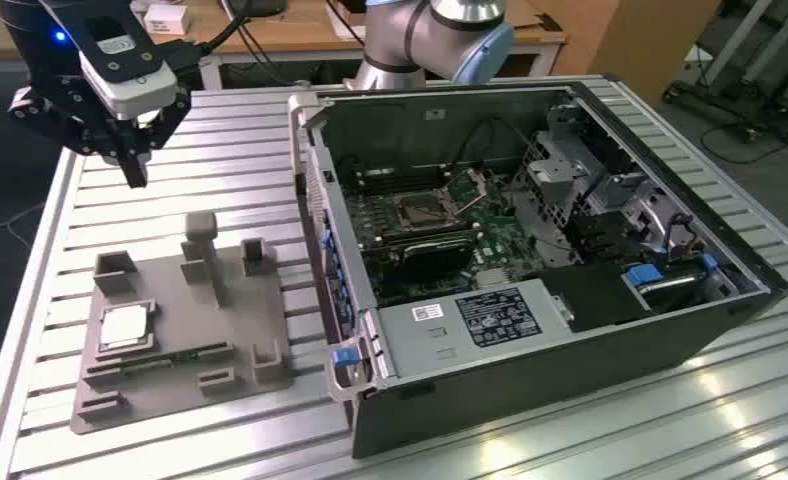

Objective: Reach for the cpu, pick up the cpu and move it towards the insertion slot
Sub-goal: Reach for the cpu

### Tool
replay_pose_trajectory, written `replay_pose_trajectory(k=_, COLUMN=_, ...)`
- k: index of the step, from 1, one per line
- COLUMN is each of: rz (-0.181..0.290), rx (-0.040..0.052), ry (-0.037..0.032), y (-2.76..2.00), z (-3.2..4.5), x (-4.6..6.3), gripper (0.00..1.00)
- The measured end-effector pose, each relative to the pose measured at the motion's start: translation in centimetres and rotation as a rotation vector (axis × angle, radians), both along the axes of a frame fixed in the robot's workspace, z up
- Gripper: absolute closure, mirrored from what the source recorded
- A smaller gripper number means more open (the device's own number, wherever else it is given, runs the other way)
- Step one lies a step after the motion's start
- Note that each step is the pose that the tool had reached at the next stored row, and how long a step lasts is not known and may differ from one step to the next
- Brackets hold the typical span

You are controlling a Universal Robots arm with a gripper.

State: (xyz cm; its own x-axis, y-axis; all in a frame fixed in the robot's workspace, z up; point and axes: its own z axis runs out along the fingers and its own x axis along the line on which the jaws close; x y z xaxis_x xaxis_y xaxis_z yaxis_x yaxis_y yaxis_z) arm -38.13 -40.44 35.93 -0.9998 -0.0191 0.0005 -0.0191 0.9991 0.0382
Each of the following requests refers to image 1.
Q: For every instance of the blue case latch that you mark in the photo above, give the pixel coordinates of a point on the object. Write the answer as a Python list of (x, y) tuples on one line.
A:
[(344, 358)]

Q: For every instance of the black graphics card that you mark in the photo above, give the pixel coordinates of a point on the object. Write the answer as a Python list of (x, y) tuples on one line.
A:
[(434, 260)]

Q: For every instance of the silver chipset heatsink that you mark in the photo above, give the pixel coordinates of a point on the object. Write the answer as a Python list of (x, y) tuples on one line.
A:
[(500, 279)]

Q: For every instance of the black plastic air shroud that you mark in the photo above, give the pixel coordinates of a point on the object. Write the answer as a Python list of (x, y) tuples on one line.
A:
[(594, 300)]

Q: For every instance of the CPU with silver top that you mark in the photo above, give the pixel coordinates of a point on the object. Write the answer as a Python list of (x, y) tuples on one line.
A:
[(127, 327)]

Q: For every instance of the brown wooden cabinet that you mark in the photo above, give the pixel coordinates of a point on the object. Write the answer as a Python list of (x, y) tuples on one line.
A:
[(634, 30)]

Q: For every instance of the black wheeled equipment cart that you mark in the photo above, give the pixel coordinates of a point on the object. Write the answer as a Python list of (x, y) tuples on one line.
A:
[(768, 50)]

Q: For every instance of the green RAM stick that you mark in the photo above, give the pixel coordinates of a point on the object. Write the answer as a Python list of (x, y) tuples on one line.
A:
[(181, 356)]

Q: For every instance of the grey plastic parts rack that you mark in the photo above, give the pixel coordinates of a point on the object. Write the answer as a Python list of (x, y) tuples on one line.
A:
[(247, 320)]

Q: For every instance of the grey power supply unit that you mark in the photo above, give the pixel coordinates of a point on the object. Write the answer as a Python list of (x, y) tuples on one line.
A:
[(428, 350)]

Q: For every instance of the CPU socket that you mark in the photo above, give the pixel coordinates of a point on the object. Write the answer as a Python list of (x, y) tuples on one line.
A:
[(421, 212)]

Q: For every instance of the green motherboard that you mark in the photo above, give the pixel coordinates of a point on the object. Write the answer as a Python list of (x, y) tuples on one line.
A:
[(501, 250)]

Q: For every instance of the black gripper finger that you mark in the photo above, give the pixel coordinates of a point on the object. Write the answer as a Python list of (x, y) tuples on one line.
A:
[(54, 115), (174, 115)]

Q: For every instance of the black open PC case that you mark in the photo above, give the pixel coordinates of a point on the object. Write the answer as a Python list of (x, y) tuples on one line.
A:
[(501, 415)]

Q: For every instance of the wooden desk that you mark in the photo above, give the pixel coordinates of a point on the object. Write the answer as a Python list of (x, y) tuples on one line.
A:
[(301, 37)]

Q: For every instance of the white cardboard box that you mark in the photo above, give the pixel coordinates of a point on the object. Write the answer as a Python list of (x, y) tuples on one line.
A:
[(167, 20)]

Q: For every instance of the black RAM slot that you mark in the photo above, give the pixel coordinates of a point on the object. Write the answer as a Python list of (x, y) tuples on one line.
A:
[(404, 184), (401, 172)]

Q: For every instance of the small blue clip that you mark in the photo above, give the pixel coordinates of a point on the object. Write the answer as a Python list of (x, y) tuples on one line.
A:
[(706, 262)]

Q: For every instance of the grey metal drive cage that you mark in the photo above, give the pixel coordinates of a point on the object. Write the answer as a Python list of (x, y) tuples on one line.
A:
[(554, 172)]

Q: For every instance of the blue disk carrier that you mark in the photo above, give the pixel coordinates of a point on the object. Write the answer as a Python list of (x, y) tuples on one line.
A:
[(642, 277)]

